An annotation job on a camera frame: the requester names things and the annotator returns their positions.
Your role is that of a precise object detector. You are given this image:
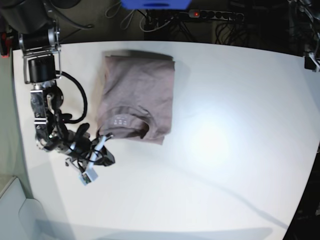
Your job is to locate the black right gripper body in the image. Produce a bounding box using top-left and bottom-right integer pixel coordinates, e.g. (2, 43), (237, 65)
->
(59, 123), (100, 163)

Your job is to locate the mauve pink t-shirt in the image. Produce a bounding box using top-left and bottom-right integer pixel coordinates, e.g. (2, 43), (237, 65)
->
(96, 50), (175, 145)

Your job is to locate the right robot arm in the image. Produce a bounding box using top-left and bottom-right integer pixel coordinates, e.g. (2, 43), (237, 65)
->
(0, 0), (115, 172)

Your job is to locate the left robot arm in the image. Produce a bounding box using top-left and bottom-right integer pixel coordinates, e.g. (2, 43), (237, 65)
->
(288, 0), (320, 58)

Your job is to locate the red and black clamp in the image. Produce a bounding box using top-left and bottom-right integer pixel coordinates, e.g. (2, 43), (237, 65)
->
(0, 32), (13, 58)

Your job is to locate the blue plastic box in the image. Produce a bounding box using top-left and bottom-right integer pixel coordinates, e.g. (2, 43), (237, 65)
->
(120, 0), (192, 10)

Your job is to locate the black power strip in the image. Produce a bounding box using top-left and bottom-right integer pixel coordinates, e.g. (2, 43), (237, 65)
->
(188, 9), (245, 22)

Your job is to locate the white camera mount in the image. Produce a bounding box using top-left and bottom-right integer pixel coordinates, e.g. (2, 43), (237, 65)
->
(304, 52), (320, 72)
(65, 133), (114, 186)

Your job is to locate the white coiled cable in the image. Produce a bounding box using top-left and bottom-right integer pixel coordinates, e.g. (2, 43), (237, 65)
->
(105, 4), (137, 31)

